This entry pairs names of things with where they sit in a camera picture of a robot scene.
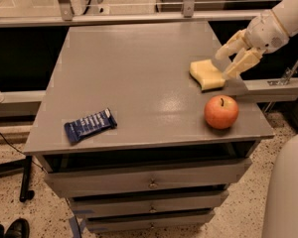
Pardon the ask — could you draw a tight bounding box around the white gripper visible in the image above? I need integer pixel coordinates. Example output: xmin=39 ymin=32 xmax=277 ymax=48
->
xmin=215 ymin=10 xmax=289 ymax=79

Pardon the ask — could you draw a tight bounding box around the yellow sponge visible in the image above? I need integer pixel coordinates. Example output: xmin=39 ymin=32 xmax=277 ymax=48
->
xmin=190 ymin=59 xmax=225 ymax=91

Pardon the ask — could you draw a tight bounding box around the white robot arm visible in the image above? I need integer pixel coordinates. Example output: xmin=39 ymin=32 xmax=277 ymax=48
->
xmin=216 ymin=0 xmax=298 ymax=238

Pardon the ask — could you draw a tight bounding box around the red apple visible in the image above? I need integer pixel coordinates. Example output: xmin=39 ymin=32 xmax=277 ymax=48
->
xmin=204 ymin=95 xmax=239 ymax=130

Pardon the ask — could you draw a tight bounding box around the grey drawer cabinet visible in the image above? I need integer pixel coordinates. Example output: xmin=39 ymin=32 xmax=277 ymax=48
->
xmin=23 ymin=21 xmax=276 ymax=235

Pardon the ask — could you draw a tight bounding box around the middle grey drawer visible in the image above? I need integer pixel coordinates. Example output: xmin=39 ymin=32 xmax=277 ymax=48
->
xmin=71 ymin=190 xmax=228 ymax=218

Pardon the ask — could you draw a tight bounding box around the grey drawer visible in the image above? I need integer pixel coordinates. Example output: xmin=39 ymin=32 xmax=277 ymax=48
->
xmin=86 ymin=209 xmax=215 ymax=233
xmin=45 ymin=158 xmax=252 ymax=197
xmin=71 ymin=190 xmax=228 ymax=218

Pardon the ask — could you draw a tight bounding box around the blue snack bar wrapper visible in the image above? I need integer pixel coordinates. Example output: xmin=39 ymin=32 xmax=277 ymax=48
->
xmin=64 ymin=108 xmax=117 ymax=144

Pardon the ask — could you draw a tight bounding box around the top grey drawer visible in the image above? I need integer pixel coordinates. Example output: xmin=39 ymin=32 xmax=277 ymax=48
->
xmin=45 ymin=158 xmax=252 ymax=197

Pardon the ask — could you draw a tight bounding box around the bottom grey drawer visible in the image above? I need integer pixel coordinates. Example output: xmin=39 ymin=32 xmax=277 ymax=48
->
xmin=86 ymin=209 xmax=215 ymax=233

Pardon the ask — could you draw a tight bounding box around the black stand leg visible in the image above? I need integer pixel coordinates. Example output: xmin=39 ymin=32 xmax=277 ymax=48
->
xmin=0 ymin=156 xmax=35 ymax=202

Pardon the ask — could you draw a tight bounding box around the black shoe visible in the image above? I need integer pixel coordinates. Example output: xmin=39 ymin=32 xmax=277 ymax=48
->
xmin=3 ymin=218 xmax=30 ymax=238

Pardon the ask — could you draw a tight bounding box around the grey metal rail frame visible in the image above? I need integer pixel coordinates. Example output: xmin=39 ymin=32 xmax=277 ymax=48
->
xmin=0 ymin=0 xmax=298 ymax=29

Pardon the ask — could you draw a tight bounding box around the black cable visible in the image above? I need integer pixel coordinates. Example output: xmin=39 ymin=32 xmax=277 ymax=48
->
xmin=0 ymin=122 xmax=46 ymax=172

